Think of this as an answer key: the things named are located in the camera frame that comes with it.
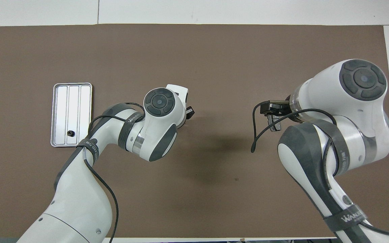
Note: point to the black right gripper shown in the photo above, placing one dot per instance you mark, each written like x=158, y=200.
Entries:
x=278, y=107

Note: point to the silver metal tray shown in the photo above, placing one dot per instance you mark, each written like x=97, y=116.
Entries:
x=61, y=114

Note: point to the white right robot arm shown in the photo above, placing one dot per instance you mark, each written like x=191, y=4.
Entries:
x=349, y=101

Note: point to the small grey brake pad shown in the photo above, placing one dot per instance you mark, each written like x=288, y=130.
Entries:
x=277, y=127

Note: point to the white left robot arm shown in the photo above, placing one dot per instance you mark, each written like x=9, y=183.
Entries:
x=79, y=195

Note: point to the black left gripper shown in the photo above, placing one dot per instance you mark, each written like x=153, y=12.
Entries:
x=189, y=112

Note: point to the brown table mat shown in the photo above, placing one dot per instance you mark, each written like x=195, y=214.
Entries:
x=214, y=50

